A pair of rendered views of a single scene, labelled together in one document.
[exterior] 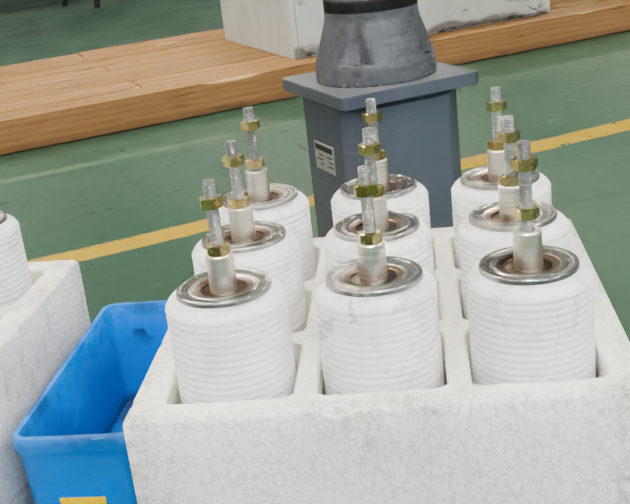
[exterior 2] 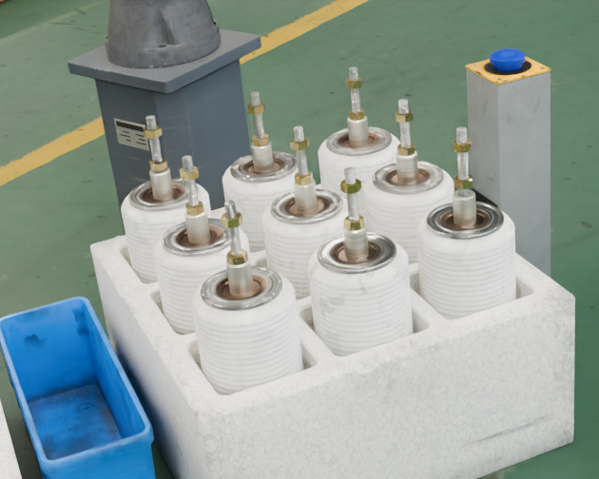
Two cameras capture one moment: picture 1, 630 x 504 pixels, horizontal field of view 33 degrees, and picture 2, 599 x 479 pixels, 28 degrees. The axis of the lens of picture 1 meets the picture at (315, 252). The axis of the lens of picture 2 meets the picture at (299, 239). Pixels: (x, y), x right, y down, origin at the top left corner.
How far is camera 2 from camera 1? 0.52 m
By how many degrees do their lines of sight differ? 26
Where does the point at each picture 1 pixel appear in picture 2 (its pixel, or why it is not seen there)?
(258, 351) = (289, 334)
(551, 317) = (499, 258)
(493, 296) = (457, 251)
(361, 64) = (164, 44)
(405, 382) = (399, 331)
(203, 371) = (249, 361)
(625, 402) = (558, 308)
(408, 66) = (206, 41)
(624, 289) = not seen: hidden behind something
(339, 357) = (349, 323)
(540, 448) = (505, 355)
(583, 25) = not seen: outside the picture
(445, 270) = not seen: hidden behind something
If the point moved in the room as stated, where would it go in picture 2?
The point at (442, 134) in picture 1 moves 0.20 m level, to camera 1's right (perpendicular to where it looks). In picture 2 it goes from (238, 97) to (363, 59)
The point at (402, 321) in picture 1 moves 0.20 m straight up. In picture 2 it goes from (397, 284) to (383, 83)
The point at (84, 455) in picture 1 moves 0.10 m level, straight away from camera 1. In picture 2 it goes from (112, 460) to (53, 421)
